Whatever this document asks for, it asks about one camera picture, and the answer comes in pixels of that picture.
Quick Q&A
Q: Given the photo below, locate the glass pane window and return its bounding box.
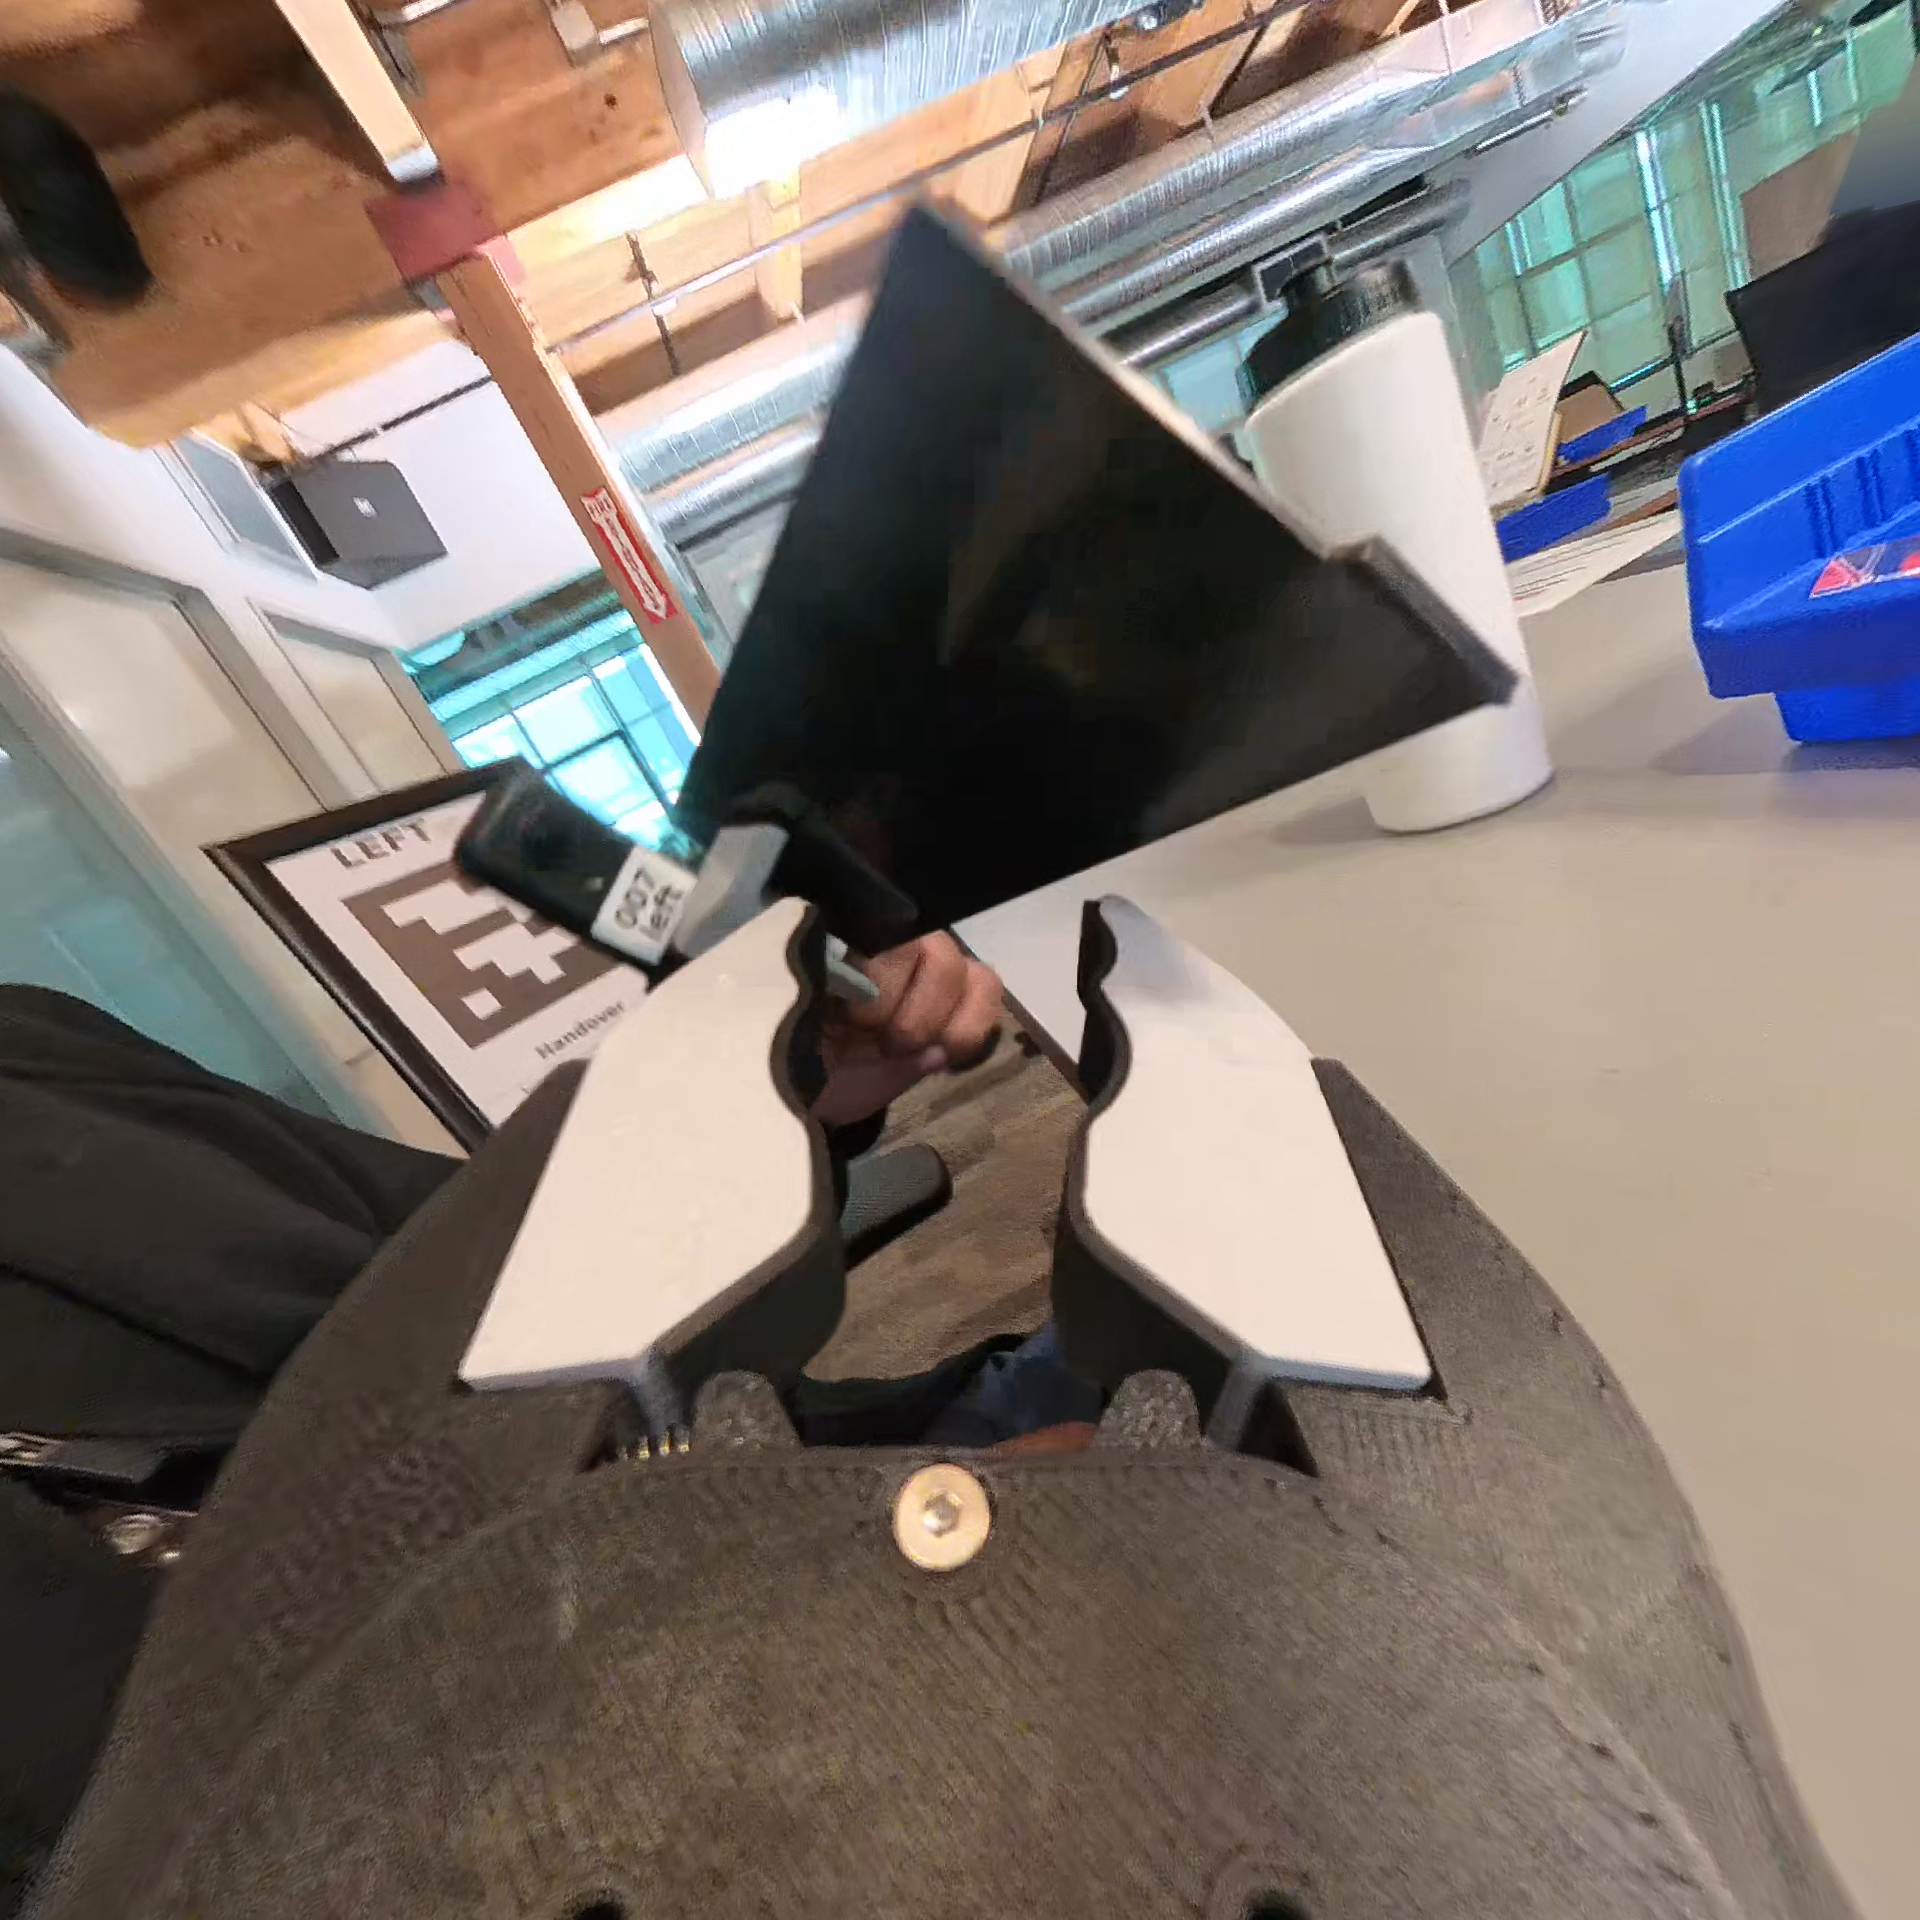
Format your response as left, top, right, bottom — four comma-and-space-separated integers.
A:
401, 621, 713, 848

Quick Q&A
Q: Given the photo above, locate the frosted glass window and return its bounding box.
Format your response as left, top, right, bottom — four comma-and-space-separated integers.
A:
1462, 15, 1920, 376

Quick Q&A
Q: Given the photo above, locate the dark glossy sheet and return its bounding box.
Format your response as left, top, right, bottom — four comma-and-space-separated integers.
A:
673, 201, 1520, 940

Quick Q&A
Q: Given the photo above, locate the person's leg in jeans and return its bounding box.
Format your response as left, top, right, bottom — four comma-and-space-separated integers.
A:
790, 1327, 1109, 1453

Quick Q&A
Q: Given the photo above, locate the black chair armrest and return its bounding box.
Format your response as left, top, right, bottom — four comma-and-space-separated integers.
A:
831, 1142, 953, 1273

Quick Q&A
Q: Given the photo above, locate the person's left hand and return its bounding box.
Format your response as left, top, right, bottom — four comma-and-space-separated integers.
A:
816, 931, 1003, 1120

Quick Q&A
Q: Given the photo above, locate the person's black jacket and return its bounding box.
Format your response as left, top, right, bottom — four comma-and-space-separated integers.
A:
0, 1409, 241, 1877

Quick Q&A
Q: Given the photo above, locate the wide silver air duct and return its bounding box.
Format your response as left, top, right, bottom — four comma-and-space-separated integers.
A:
645, 0, 1171, 203

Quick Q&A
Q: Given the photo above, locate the person's left forearm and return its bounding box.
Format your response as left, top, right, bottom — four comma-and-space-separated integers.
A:
0, 982, 470, 1441

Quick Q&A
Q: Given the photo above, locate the white plastic bottle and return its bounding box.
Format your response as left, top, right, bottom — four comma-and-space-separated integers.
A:
1232, 257, 1557, 836

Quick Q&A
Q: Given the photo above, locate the wooden post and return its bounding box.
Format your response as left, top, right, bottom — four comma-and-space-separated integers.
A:
368, 180, 723, 723

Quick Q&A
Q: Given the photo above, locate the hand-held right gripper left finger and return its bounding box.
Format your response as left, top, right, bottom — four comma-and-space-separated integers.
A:
456, 901, 847, 1441

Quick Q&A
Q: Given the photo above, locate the black wall speaker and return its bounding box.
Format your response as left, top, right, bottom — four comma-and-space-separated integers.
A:
266, 457, 447, 589

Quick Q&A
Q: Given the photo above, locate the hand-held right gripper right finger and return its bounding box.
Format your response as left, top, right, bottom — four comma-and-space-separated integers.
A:
1054, 896, 1432, 1448

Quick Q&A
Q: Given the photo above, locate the white printed paper sheet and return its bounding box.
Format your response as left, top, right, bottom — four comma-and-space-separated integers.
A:
1475, 328, 1593, 505
1504, 517, 1683, 617

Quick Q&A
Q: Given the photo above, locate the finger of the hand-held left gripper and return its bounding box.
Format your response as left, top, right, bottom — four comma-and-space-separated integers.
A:
673, 785, 920, 961

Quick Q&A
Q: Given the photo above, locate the blue plastic bin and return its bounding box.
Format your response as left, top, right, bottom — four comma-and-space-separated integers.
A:
1678, 333, 1920, 744

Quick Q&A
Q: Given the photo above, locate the small blue bin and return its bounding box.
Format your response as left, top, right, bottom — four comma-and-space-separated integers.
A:
1496, 477, 1616, 560

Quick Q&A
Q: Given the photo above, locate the black framed board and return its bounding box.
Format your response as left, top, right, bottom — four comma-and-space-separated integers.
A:
200, 760, 706, 1153

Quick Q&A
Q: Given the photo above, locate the black monitor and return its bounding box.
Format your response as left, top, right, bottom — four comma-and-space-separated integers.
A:
1726, 201, 1920, 414

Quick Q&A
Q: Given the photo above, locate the silver spiral air duct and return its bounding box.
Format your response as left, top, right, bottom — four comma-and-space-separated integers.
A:
598, 89, 1517, 528

